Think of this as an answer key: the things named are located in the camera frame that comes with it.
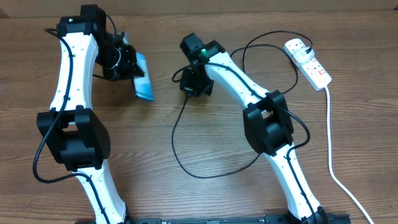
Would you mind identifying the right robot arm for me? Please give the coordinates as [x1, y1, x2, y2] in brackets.
[178, 33, 328, 223]

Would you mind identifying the black USB charging cable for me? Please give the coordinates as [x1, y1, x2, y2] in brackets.
[171, 30, 313, 180]

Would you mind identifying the white power strip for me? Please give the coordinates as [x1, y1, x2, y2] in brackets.
[284, 39, 332, 91]

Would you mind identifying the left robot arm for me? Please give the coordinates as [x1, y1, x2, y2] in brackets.
[37, 4, 153, 223]

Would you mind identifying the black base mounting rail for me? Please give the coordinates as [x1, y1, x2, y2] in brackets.
[74, 213, 352, 224]

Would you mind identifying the blue Galaxy smartphone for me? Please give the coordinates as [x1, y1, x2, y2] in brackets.
[133, 52, 154, 101]

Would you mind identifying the white charger plug adapter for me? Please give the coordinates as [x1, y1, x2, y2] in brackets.
[293, 47, 315, 66]

